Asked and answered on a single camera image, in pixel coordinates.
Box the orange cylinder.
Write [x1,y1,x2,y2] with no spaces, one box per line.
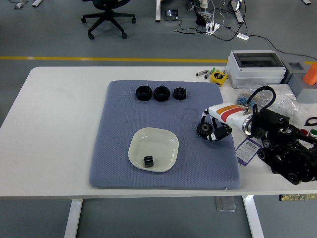
[302,63,317,85]

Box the large black gear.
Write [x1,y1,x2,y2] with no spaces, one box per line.
[196,122,213,140]

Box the white flat box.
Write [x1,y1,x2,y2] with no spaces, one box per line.
[267,83,296,98]

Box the gold patterned strip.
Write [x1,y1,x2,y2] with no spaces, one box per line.
[279,194,317,202]

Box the black power adapter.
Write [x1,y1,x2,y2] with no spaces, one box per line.
[195,11,208,26]

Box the white square plate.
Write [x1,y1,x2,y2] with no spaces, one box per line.
[127,126,179,173]

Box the small dark grey box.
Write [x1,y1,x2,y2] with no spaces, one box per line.
[286,61,305,84]

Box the small black gear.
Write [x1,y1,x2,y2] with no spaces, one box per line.
[143,155,155,169]

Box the grey electrical enclosure box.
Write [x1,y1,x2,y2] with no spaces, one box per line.
[225,50,287,89]

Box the white table leg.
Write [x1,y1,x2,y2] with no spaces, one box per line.
[242,195,265,238]
[64,198,83,238]

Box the grey floor plate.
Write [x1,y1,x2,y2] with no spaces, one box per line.
[214,196,237,212]

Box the large black nut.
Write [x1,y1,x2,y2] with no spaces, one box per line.
[153,85,170,102]
[135,85,152,102]

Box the clear bag of small parts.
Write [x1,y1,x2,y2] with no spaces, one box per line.
[257,89,308,126]

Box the small black nut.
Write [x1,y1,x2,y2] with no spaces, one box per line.
[172,87,188,101]

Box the large grey block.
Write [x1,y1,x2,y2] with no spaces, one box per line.
[289,73,317,104]

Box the white power strip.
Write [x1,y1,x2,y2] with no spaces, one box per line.
[205,21,221,36]

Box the purple-edged label card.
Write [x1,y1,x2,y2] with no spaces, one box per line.
[234,137,263,166]

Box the black office chair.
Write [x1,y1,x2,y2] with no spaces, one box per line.
[81,0,137,40]

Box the blue-grey quilted mat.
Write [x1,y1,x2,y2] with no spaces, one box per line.
[88,80,241,191]

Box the white desk leg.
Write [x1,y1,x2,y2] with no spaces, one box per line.
[155,0,162,23]
[231,0,245,24]

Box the black desk phone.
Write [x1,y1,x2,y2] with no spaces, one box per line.
[164,9,179,21]

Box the black floor cable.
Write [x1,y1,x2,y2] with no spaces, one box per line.
[247,34,317,62]

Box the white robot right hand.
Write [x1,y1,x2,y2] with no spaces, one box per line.
[200,103,249,142]

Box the clear bag of resistors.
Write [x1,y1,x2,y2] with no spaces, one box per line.
[235,86,271,110]

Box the yellow tape measure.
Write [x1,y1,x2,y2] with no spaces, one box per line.
[210,70,228,86]

